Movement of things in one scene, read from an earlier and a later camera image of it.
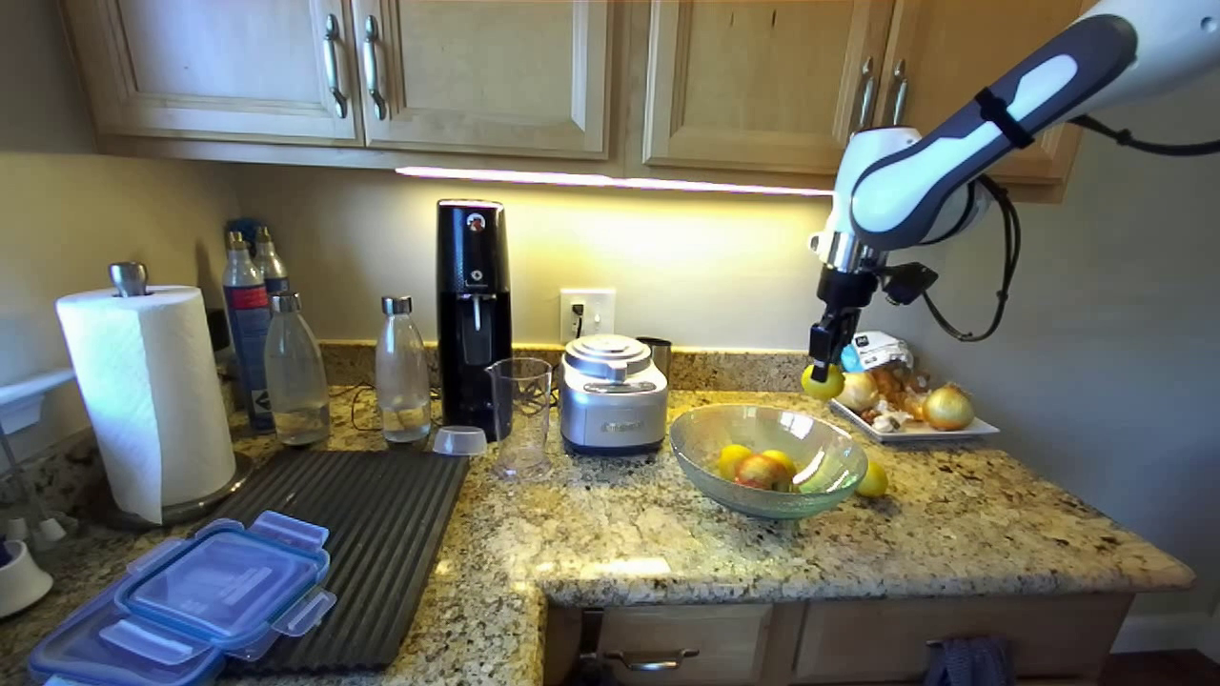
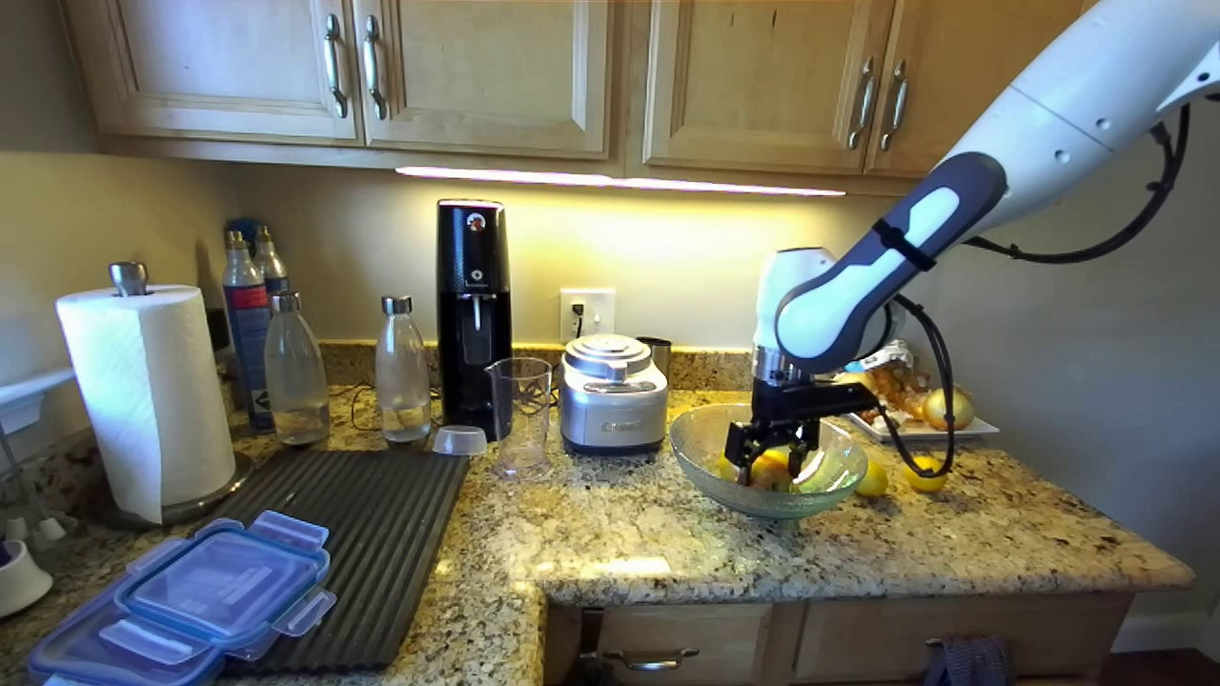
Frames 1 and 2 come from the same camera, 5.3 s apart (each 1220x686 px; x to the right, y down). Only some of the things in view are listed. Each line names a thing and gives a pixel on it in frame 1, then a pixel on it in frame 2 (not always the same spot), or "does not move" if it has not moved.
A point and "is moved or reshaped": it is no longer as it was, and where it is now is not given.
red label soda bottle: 248,277 does not move
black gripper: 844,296 to 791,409
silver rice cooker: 613,398 does not move
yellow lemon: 820,390 is moved or reshaped
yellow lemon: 872,477 does not move
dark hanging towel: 966,659 does not move
